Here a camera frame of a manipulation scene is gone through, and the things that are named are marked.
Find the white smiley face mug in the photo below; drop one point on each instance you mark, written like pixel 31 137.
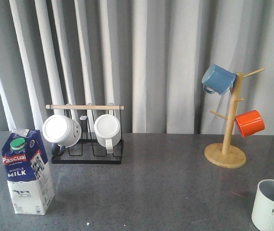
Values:
pixel 61 130

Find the black wire mug rack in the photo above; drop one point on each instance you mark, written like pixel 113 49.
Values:
pixel 87 150

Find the grey pleated curtain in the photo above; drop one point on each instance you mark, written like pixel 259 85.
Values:
pixel 147 55

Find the orange enamel mug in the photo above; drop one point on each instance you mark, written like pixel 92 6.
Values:
pixel 249 123

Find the wooden mug tree stand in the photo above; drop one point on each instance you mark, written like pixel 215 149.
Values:
pixel 225 154

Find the blue enamel mug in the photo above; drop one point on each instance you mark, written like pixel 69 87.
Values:
pixel 217 80

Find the white ribbed HOME mug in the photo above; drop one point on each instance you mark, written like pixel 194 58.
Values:
pixel 263 209

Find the white ribbed hanging mug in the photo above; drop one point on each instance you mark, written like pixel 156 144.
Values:
pixel 108 131

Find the Pascual whole milk carton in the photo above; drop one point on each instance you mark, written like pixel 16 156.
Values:
pixel 28 172

